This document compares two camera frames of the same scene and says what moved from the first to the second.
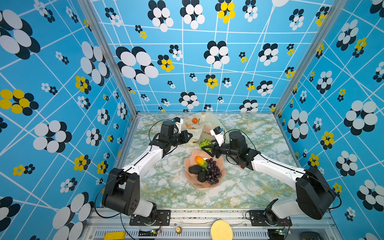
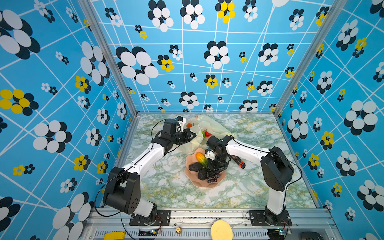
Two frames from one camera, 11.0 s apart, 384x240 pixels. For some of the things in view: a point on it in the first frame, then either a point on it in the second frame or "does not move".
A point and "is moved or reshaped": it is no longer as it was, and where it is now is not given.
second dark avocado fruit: [201, 176] does not move
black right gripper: [215, 150] to [212, 168]
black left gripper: [184, 139] does not move
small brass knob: [178, 230] does not move
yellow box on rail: [118, 235] does not move
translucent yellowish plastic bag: [199, 125] is moved or reshaped
